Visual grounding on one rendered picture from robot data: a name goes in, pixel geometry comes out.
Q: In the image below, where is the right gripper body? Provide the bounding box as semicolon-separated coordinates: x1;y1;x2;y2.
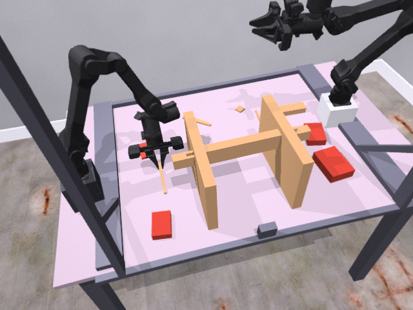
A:
269;1;306;51

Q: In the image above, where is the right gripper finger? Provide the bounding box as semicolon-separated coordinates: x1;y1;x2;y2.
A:
249;7;273;28
252;20;279;44

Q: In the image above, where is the tan wooden rail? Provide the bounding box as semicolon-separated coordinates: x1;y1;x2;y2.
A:
171;125;311;170

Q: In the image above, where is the tan wooden end board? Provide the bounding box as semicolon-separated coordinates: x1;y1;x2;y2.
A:
183;111;218;230
259;94;314;209

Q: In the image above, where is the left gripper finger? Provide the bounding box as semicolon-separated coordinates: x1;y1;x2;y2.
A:
160;150;169;169
146;150;159;169

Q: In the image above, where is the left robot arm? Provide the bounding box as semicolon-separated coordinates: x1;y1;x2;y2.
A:
59;45;180;181

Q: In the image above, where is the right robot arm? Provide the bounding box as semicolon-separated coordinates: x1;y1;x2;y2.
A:
283;0;413;107

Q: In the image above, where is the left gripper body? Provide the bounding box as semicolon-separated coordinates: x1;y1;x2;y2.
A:
128;127;184;159

